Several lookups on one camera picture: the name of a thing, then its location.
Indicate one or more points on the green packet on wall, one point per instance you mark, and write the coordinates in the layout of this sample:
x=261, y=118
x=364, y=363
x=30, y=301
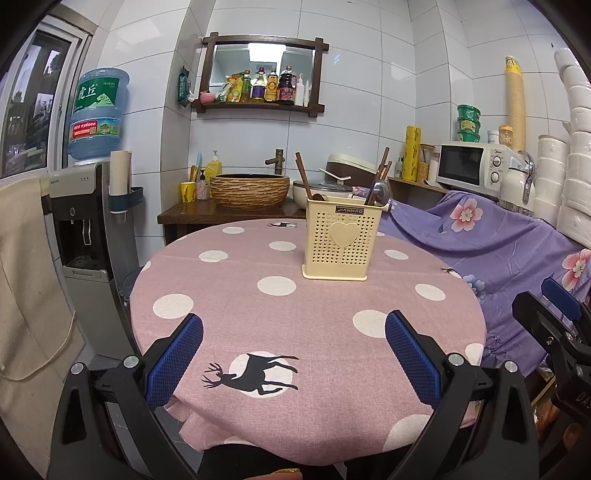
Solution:
x=184, y=85

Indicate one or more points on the small dark-capped bottle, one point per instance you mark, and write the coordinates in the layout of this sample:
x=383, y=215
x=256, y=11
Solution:
x=399, y=168

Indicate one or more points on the wooden framed mirror shelf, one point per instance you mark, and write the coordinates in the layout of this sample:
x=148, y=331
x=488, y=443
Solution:
x=258, y=55

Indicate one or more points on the brown and cream rice cooker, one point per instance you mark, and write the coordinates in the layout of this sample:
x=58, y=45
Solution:
x=355, y=168

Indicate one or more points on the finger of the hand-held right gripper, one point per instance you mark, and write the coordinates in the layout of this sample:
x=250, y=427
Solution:
x=561, y=295
x=535, y=318

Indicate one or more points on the yellow oil bottle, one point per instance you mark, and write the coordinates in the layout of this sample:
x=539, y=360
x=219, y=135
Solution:
x=246, y=87

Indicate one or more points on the white pan with glass lid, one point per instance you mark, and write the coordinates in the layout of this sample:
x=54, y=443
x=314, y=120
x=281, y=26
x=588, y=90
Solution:
x=325, y=188

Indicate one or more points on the small white lidded tub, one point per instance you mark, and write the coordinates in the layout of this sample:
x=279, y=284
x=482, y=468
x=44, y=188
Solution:
x=493, y=137

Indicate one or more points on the yellow mug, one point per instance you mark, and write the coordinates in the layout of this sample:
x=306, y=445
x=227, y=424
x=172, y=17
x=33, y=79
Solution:
x=188, y=193

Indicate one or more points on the pink polka dot tablecloth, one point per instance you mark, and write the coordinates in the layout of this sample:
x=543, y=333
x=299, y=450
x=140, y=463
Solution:
x=300, y=332

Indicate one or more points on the cream fabric cloth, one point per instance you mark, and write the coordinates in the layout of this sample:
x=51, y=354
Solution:
x=27, y=277

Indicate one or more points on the brown sauce bottle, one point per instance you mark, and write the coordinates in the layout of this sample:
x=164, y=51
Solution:
x=271, y=87

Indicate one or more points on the small pink patterned bottle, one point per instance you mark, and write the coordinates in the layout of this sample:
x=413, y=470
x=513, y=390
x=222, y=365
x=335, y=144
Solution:
x=202, y=189

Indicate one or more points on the blue toothbrush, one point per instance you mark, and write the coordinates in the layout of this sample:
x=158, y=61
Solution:
x=199, y=164

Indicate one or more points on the tall stack white paper bowls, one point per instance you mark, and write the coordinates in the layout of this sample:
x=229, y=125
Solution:
x=577, y=138

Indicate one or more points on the yellow lidded jar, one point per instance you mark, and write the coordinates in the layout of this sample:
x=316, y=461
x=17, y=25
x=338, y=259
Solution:
x=506, y=137

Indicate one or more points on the yellow wrap roll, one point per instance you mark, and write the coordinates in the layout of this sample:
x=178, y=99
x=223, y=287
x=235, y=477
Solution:
x=412, y=152

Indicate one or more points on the white plastic bottle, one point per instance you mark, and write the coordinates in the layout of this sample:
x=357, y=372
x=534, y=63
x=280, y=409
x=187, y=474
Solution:
x=300, y=92

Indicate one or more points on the wooden shelf box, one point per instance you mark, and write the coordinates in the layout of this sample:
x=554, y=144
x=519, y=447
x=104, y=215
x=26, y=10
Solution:
x=411, y=191

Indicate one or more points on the all-metal spoon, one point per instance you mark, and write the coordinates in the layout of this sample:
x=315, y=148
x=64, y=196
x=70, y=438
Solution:
x=379, y=189

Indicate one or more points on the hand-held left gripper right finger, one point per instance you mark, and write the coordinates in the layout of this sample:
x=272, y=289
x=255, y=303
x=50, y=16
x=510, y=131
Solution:
x=413, y=360

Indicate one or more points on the white tube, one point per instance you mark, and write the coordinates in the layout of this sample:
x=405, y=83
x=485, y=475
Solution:
x=307, y=94

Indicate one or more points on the white microwave oven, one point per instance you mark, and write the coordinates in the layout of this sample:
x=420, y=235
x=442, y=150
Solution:
x=461, y=166

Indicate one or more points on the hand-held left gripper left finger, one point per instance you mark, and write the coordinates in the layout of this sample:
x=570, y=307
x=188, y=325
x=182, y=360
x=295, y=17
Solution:
x=175, y=360

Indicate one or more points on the teal wall holder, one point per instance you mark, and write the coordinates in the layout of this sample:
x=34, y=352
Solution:
x=135, y=196

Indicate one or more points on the stack of yellow paper cups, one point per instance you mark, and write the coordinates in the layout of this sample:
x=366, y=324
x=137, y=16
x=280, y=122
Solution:
x=515, y=101

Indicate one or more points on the purple label bottle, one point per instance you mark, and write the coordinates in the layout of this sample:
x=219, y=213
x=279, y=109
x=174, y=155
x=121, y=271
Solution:
x=258, y=90

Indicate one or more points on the blue water jug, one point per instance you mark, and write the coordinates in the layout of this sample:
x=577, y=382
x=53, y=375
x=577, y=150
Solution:
x=97, y=120

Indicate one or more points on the yellow seasoning packet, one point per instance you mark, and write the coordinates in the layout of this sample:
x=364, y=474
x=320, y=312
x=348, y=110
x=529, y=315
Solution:
x=231, y=90

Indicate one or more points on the white thermos jug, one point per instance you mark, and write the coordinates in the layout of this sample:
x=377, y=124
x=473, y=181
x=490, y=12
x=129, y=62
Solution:
x=512, y=184

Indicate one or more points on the window with metal frame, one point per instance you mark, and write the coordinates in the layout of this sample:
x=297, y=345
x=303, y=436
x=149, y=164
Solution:
x=32, y=106

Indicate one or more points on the dark soy sauce bottle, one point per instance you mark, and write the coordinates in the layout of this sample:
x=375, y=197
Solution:
x=286, y=90

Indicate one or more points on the white rice paddle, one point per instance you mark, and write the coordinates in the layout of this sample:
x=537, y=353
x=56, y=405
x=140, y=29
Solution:
x=334, y=175

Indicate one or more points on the cream plastic utensil holder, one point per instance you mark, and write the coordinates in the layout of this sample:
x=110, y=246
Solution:
x=341, y=254

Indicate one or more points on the glass jar with grains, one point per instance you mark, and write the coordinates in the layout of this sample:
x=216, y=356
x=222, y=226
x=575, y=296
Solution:
x=424, y=168

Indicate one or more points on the woven pattern sink basin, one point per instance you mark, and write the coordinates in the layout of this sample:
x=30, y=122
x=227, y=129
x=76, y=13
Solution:
x=249, y=194

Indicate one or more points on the yellow soap dispenser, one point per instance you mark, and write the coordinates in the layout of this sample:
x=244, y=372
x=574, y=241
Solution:
x=214, y=168

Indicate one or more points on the purple floral cloth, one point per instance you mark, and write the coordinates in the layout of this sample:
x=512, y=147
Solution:
x=485, y=240

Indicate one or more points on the grey round bin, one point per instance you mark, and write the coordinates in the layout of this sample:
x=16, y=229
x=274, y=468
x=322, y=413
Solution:
x=129, y=286

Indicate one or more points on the bronze faucet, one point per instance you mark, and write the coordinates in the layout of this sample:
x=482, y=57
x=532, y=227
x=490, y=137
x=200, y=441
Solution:
x=278, y=159

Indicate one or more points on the small pink bowl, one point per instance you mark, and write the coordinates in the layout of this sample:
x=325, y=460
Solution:
x=207, y=97

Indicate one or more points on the dark wooden counter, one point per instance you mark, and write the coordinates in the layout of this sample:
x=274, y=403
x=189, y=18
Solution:
x=194, y=213

